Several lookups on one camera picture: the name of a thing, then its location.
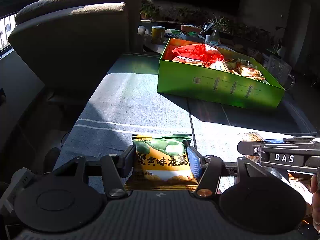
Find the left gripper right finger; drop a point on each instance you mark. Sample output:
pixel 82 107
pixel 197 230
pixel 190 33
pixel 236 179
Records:
pixel 207 171

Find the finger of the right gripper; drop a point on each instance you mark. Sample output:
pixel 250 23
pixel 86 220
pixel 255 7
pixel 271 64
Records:
pixel 252 148

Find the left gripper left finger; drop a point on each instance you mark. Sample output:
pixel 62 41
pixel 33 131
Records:
pixel 116 168

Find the clear bread packet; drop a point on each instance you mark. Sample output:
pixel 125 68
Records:
pixel 296 180

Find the green yellow bean snack bag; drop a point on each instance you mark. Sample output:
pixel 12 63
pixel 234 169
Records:
pixel 161 163

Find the red snack bag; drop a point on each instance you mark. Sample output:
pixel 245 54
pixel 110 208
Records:
pixel 202 52

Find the person's right hand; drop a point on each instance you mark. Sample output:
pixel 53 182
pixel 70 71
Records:
pixel 315 202

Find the blue striped tablecloth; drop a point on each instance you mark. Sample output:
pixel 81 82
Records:
pixel 126 102

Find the glass mug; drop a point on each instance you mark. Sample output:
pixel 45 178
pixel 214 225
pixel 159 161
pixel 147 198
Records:
pixel 281 71

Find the green gift box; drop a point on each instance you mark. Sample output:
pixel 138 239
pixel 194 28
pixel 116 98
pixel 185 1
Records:
pixel 207 84

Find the plant in glass vase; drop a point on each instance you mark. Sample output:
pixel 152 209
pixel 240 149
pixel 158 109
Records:
pixel 218 24

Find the grey armchair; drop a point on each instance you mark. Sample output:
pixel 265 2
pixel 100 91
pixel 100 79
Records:
pixel 71 44

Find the yellow tin can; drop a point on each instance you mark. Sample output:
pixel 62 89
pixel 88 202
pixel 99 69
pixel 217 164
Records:
pixel 157 34

